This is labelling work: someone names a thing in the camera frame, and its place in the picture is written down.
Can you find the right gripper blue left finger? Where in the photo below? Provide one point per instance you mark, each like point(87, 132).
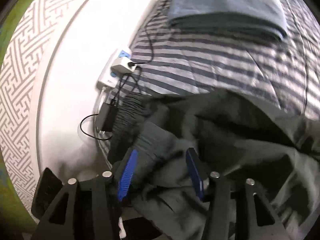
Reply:
point(124, 172)

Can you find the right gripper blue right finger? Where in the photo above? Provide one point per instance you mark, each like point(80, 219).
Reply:
point(197, 172)

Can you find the black trousers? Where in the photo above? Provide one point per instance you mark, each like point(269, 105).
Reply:
point(262, 164)

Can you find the black power adapter brick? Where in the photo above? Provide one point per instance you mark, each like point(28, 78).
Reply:
point(106, 117)

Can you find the striped blue grey bedspread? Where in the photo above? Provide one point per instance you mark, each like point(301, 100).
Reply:
point(284, 73)

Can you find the white charger plug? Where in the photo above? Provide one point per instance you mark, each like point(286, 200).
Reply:
point(123, 65)

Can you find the folded light blue towel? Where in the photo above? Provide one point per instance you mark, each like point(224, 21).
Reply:
point(263, 18)

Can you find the white wall power socket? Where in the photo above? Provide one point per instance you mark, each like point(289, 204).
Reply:
point(109, 78)

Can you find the green yellow wall map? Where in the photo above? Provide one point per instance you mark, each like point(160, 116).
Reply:
point(17, 77)

